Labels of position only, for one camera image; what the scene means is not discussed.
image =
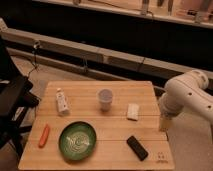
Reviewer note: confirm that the cream pusher tool tip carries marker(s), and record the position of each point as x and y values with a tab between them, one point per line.
165	123

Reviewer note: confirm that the green ceramic bowl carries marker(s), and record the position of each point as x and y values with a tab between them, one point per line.
77	141

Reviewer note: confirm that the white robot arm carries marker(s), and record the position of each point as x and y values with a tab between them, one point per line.
185	90

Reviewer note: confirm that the white sponge block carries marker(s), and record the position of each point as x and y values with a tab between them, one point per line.
133	111

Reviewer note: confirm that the black remote control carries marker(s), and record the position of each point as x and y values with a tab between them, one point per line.
138	149

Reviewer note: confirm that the translucent plastic cup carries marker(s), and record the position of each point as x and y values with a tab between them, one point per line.
105	97

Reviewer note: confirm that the white tube bottle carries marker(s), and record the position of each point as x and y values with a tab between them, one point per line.
62	104

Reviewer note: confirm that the orange carrot toy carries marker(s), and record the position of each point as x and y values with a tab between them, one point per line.
44	136

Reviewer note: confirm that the black chair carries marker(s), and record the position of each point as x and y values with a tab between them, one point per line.
15	100

